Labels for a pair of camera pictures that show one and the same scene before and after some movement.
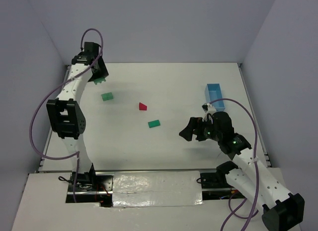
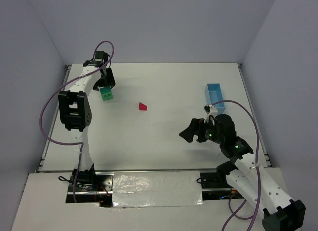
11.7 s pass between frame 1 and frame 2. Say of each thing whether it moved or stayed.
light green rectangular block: moved
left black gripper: moved
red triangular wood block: stayed
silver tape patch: stayed
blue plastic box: stayed
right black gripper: stayed
